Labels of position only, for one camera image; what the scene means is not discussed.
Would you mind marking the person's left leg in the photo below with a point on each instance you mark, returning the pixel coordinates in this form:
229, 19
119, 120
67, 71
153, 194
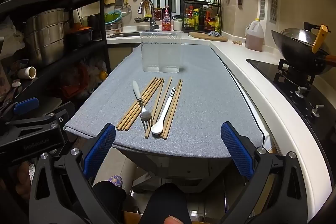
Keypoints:
110, 200

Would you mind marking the black canister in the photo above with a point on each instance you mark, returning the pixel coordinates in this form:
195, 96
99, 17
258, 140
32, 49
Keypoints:
94, 26

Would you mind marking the large steel pot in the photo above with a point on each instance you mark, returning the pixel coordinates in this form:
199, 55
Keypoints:
44, 37

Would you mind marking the clear plastic utensil container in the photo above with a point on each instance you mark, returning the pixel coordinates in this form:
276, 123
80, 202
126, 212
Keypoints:
161, 56

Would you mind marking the person's right hand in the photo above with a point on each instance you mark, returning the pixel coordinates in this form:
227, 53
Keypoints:
170, 220

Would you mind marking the yellow seasoning bottle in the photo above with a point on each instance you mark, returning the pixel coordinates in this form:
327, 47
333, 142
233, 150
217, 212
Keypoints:
217, 23

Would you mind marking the patterned slipper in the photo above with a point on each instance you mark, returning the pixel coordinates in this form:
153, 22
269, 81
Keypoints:
115, 180

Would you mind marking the blue patterned cloth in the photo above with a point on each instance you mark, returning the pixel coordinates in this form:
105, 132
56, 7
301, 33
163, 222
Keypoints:
214, 34

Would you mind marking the red label sauce bottle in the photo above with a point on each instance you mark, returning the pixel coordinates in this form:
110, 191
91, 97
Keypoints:
209, 20

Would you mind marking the bunch of wooden chopsticks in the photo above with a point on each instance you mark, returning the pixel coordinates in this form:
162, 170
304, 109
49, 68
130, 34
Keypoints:
147, 95

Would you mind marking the round wooden cutting board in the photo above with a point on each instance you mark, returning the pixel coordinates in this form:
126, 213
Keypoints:
202, 36

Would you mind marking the green yellow sauce bottle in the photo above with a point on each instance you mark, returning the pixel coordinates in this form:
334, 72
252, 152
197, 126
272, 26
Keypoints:
195, 19

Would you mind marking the wide wall vent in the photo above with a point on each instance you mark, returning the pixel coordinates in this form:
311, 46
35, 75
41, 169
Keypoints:
273, 6

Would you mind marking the steel sink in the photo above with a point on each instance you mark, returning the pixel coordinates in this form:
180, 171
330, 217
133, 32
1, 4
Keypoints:
123, 35

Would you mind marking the steel wok lid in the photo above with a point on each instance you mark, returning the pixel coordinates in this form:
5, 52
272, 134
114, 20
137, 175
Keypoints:
296, 35

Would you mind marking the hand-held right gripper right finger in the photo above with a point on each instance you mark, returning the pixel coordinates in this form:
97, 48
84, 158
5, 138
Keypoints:
237, 150

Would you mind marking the red capped sauce bottle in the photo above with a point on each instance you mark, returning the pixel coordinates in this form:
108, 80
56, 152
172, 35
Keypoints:
188, 18

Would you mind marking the white jar black lid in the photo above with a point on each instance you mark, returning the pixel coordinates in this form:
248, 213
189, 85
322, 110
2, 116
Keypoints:
178, 25

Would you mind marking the black wok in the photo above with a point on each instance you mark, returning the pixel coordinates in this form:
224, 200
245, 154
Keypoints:
296, 56

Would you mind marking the black gas stove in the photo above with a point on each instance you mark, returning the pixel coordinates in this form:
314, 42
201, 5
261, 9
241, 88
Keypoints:
288, 87

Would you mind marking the person's leg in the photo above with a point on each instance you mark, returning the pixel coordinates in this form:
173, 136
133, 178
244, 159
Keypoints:
110, 200
165, 203

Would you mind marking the hanging mesh strainer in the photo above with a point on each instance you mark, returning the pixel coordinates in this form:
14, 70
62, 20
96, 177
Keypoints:
127, 8

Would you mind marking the steel basin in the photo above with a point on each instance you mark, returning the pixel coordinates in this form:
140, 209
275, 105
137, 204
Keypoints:
114, 27

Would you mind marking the plastic oil jug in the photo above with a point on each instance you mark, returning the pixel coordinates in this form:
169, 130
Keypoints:
254, 39

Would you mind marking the narrow wall vent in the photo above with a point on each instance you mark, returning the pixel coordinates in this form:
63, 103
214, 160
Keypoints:
262, 3

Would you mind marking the black pot orange lid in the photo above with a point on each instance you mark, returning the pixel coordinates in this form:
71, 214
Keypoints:
78, 35

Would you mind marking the white cup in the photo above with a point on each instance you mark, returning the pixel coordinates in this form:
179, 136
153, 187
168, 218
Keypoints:
26, 72

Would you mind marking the green plastic bowls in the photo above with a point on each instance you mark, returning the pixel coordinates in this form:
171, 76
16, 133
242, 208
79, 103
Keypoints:
113, 16

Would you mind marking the ginger pieces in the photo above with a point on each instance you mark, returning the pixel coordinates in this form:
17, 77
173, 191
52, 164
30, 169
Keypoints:
237, 42

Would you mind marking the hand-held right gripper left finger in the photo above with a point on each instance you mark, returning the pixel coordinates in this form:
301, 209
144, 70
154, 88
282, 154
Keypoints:
99, 150

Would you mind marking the person's right leg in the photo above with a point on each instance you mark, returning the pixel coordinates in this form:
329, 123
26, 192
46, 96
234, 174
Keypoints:
165, 203

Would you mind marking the dark sauce bottle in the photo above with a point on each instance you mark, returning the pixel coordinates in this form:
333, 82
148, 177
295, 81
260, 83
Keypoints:
201, 18

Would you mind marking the red dish soap bottle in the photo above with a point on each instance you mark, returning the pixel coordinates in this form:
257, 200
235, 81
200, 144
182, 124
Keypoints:
166, 20

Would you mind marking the glass jar of chilies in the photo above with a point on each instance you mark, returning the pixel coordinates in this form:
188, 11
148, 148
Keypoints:
157, 14

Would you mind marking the chrome faucet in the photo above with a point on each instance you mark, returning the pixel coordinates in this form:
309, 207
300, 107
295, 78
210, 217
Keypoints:
153, 24

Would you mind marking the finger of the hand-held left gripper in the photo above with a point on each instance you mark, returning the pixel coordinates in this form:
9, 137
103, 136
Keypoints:
25, 106
56, 119

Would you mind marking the grey table mat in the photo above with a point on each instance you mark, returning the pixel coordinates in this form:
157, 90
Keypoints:
210, 108

